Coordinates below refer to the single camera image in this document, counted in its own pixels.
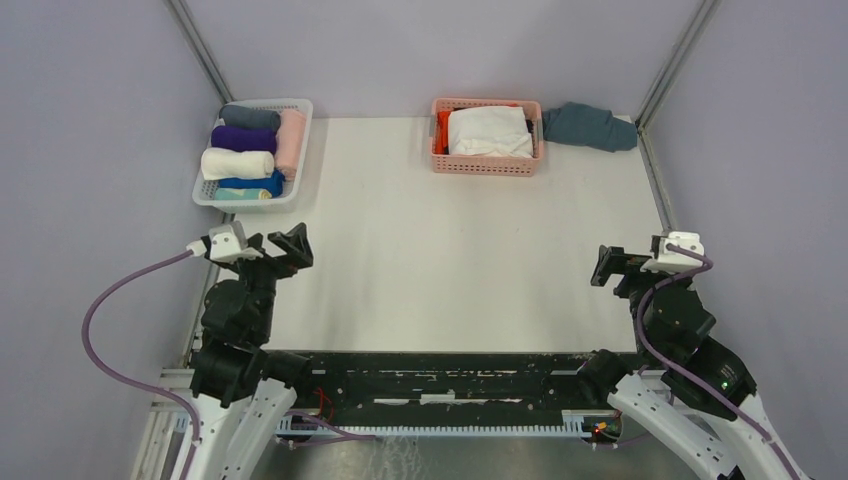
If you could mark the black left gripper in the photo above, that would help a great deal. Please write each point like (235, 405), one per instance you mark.
(295, 244)

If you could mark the aluminium corner frame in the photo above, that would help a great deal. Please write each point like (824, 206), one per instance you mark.
(184, 20)
(669, 66)

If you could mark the light teal rolled towel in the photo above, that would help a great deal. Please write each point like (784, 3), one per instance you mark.
(232, 194)

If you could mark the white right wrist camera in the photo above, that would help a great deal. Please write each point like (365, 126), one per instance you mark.
(674, 252)

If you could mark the purple towel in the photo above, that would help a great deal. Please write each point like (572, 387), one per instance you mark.
(241, 140)

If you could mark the blue rolled towel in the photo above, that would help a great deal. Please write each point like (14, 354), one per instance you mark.
(273, 184)

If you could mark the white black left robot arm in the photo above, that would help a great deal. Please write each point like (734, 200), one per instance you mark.
(239, 390)

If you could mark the cream towel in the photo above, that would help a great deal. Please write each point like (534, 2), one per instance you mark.
(219, 163)

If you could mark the pink rolled towel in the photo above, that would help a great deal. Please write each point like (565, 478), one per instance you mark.
(289, 138)

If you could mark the pink plastic basket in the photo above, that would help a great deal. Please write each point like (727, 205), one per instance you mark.
(485, 165)

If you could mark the orange cloth in basket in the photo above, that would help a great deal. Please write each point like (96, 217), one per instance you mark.
(441, 135)

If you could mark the white plastic basket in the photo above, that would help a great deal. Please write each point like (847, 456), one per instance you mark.
(203, 193)

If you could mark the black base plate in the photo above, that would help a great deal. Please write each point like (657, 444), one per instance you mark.
(446, 389)

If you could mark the teal crumpled towel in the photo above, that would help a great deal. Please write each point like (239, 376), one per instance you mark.
(578, 124)

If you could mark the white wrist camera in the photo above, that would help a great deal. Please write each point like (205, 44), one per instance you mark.
(674, 252)
(225, 244)

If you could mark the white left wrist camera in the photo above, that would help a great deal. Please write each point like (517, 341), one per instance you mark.
(225, 244)

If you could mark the grey rolled towel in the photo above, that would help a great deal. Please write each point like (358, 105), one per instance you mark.
(249, 118)

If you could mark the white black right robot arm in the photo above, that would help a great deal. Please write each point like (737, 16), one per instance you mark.
(673, 328)

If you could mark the aluminium corner frame right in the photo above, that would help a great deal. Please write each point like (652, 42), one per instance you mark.
(669, 66)

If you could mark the white folded cloth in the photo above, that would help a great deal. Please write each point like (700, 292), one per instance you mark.
(494, 131)

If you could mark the aluminium corner frame left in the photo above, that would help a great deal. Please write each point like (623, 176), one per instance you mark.
(184, 20)

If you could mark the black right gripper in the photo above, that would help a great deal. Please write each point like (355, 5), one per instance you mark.
(614, 258)

